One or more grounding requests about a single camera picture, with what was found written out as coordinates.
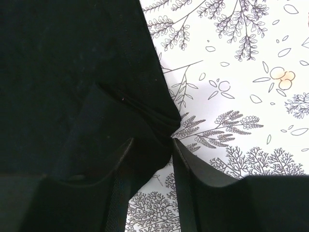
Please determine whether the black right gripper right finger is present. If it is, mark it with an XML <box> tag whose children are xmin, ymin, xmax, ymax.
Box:
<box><xmin>172</xmin><ymin>139</ymin><xmax>309</xmax><ymax>232</ymax></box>

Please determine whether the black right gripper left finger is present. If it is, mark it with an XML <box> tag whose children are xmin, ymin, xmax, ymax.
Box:
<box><xmin>0</xmin><ymin>139</ymin><xmax>133</xmax><ymax>232</ymax></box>

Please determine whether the black t shirt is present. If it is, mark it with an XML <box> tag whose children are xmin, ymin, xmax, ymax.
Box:
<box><xmin>0</xmin><ymin>0</ymin><xmax>181</xmax><ymax>186</ymax></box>

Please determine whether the floral patterned table mat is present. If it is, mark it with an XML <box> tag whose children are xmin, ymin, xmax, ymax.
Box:
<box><xmin>125</xmin><ymin>0</ymin><xmax>309</xmax><ymax>232</ymax></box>

